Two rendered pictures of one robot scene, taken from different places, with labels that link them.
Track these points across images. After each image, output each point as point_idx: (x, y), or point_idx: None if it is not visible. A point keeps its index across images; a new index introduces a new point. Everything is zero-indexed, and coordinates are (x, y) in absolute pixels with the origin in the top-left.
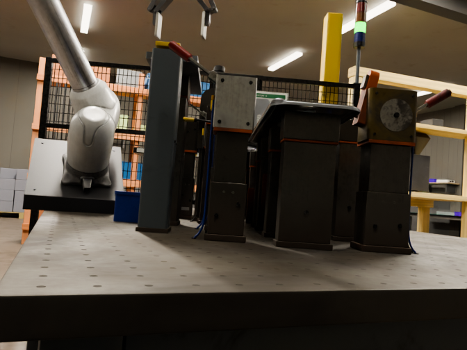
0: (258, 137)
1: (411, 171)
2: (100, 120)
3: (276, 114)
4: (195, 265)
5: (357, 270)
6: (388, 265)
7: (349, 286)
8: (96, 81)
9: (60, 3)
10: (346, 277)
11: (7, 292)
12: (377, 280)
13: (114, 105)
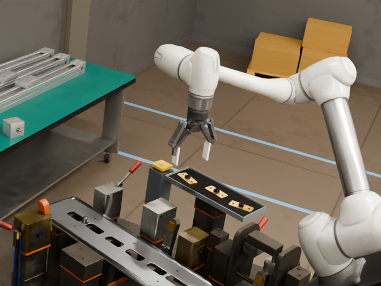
0: (176, 266)
1: (14, 262)
2: (299, 224)
3: (95, 215)
4: None
5: (12, 248)
6: (7, 263)
7: (4, 230)
8: (350, 194)
9: (331, 117)
10: (10, 237)
11: (50, 195)
12: (0, 239)
13: (350, 224)
